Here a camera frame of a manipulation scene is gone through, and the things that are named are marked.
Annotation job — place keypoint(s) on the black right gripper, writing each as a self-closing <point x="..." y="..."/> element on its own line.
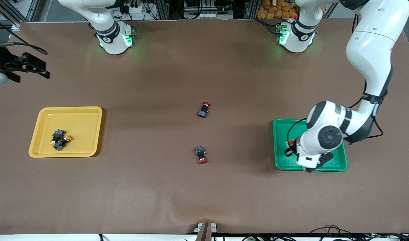
<point x="1" y="60"/>

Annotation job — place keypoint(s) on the red push button switch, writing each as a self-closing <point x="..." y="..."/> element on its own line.
<point x="203" y="112"/>
<point x="201" y="154"/>

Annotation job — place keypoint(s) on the green plastic tray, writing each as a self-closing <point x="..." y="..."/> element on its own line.
<point x="281" y="162"/>

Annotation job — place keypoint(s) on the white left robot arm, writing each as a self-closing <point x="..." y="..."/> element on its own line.
<point x="371" y="43"/>

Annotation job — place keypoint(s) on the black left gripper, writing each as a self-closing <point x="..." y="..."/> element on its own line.
<point x="290" y="149"/>

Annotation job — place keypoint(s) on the yellow push button switch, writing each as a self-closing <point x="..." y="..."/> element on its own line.
<point x="60" y="146"/>
<point x="58" y="134"/>

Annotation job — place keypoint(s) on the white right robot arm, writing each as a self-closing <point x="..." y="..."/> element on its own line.
<point x="112" y="40"/>

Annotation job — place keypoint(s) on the yellow plastic tray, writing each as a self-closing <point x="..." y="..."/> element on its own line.
<point x="83" y="127"/>

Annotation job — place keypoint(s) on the white power strip with plugs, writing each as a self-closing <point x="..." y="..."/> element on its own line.
<point x="134" y="11"/>

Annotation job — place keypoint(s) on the aluminium frame post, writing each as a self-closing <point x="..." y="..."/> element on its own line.
<point x="250" y="9"/>
<point x="162" y="10"/>

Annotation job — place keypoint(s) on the pile of orange packages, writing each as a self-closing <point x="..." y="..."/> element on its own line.
<point x="274" y="10"/>

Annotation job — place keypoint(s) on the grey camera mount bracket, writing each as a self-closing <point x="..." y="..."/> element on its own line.
<point x="204" y="232"/>

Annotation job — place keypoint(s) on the aluminium frame strut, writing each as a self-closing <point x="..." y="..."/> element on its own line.
<point x="16" y="26"/>

